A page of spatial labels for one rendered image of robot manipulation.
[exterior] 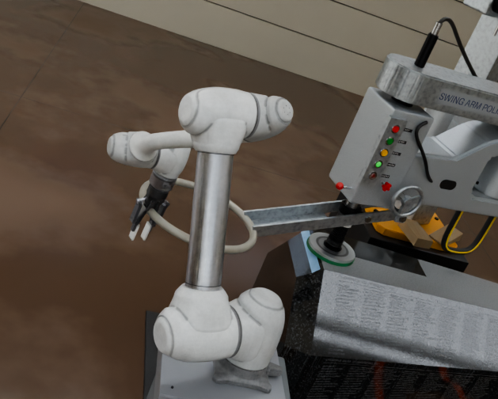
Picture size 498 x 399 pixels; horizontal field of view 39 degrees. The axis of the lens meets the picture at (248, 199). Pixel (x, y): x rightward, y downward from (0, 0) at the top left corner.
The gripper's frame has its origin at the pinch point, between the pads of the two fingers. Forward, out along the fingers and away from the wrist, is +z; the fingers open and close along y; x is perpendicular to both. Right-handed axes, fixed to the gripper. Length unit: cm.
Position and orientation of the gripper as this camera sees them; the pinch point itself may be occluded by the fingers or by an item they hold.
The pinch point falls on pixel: (139, 231)
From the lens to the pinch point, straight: 263.2
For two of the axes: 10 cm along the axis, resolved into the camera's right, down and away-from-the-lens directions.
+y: 7.5, 0.6, 6.6
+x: -5.2, -5.7, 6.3
